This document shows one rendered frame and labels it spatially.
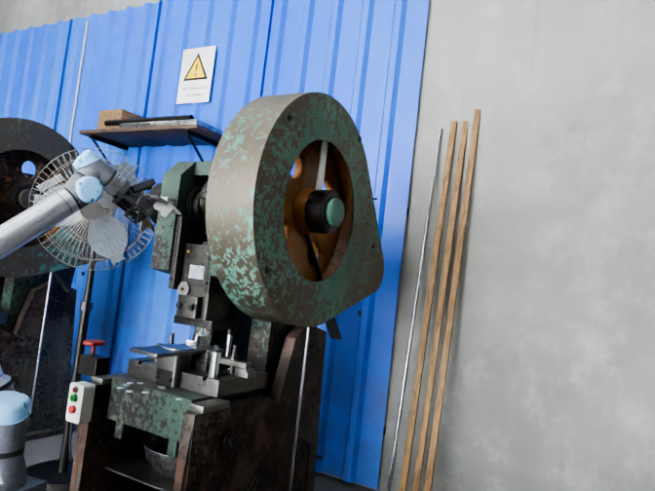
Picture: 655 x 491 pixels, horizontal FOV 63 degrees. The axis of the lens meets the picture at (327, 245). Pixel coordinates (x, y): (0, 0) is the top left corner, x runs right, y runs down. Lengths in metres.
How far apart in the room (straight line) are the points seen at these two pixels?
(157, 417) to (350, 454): 1.40
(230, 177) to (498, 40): 1.95
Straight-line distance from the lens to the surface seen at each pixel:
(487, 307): 2.85
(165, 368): 2.06
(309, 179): 1.96
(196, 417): 1.83
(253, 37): 3.86
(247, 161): 1.61
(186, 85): 4.09
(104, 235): 2.78
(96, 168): 1.83
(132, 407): 2.10
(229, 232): 1.62
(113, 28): 4.95
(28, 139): 3.21
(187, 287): 2.10
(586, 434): 2.85
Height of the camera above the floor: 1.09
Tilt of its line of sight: 4 degrees up
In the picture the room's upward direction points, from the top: 7 degrees clockwise
